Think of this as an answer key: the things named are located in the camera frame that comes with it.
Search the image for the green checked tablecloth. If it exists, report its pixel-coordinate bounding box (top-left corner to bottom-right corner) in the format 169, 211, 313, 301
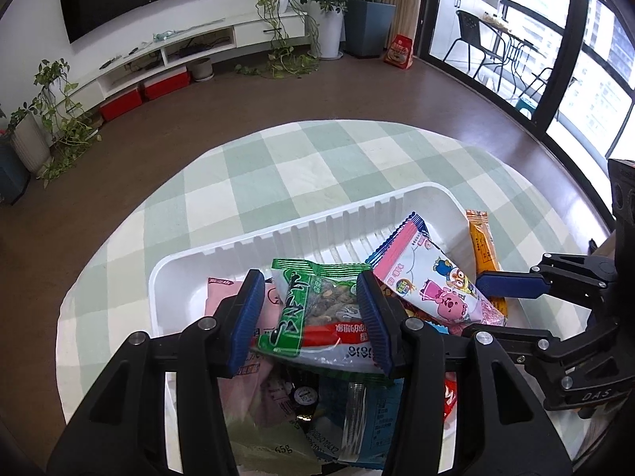
54, 119, 613, 476

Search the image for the pink cartoon snack packet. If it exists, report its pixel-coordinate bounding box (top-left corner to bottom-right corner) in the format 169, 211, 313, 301
367, 212, 508, 336

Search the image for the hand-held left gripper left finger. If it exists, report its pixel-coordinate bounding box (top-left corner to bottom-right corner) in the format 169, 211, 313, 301
47, 269, 266, 476

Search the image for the beige curtain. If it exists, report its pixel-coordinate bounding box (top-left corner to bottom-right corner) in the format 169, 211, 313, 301
392, 0, 428, 46

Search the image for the white television stand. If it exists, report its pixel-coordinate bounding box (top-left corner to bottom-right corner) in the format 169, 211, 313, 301
50, 10, 308, 116

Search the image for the red bag on floor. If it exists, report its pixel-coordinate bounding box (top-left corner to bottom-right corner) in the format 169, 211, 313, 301
383, 35, 414, 70

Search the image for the plant in dark blue pot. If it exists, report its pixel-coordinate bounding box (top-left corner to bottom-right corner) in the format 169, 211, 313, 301
0, 104, 31, 205

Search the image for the black balcony chair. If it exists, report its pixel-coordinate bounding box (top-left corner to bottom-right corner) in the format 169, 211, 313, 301
516, 66, 579, 111
443, 10, 502, 79

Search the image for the trailing pothos plant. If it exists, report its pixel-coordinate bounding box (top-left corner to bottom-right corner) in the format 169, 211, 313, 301
235, 0, 321, 79

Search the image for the white plastic tray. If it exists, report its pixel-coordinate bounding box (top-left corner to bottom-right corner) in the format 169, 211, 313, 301
148, 182, 564, 476

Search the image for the red chocolate snack bag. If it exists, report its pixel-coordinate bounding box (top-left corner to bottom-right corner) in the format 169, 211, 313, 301
443, 374, 460, 423

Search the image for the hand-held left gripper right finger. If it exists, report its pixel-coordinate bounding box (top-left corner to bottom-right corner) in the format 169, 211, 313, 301
356, 270, 576, 476

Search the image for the plant in tall white pot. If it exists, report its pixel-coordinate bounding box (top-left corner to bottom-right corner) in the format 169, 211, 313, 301
298, 0, 349, 60

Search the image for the plant in square blue pot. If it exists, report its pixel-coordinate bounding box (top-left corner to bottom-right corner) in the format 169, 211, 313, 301
322, 0, 398, 58

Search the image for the pale green snack packet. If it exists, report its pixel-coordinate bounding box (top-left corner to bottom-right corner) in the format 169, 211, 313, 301
225, 419, 321, 474

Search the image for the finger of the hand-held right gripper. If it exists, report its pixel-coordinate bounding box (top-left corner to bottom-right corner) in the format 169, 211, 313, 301
461, 320, 635, 410
475, 254, 619, 309

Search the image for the plant in ribbed white pot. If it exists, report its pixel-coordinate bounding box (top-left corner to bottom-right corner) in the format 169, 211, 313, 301
5, 58, 103, 188

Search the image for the red storage box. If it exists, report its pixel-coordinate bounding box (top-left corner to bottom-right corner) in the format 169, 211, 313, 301
99, 86, 144, 122
143, 70, 192, 101

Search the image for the orange snack packet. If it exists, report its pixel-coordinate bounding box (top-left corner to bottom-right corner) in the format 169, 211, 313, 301
466, 209, 508, 315

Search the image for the blue snack packet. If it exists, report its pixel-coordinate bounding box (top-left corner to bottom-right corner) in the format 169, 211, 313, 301
302, 374, 405, 470

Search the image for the balcony table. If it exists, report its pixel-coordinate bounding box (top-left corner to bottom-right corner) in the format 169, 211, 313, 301
483, 12, 537, 79

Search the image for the black snack packet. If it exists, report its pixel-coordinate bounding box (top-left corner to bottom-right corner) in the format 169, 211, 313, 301
270, 364, 323, 423

